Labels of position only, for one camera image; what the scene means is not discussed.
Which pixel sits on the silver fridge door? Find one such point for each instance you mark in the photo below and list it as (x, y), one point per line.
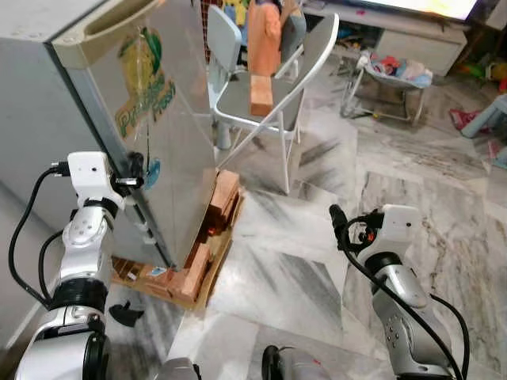
(174, 119)

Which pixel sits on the orange clay brick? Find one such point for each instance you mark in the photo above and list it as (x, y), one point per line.
(224, 194)
(261, 96)
(194, 273)

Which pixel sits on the wooden pallet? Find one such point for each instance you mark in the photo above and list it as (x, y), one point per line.
(135, 275)

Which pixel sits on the white folding chair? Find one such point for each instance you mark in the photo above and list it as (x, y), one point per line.
(230, 103)

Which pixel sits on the small black floor object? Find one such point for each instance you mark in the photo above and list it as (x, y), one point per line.
(125, 314)

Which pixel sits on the blue plastic stool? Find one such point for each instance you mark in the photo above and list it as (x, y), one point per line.
(487, 111)

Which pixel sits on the red floor item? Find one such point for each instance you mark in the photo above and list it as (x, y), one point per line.
(463, 119)

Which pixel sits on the light blue plastic chair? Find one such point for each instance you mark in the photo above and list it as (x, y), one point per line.
(224, 36)

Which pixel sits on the colourful baby bouncer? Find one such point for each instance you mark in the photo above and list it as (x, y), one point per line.
(396, 70)

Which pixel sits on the child in orange shirt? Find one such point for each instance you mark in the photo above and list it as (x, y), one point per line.
(264, 36)

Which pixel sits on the white TV cabinet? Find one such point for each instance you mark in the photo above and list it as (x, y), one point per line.
(420, 47)

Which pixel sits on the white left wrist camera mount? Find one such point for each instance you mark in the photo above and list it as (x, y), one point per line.
(89, 176)

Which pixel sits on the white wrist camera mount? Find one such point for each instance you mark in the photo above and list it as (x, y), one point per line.
(400, 226)
(89, 176)

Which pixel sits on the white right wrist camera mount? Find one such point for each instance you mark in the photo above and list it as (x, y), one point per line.
(400, 226)

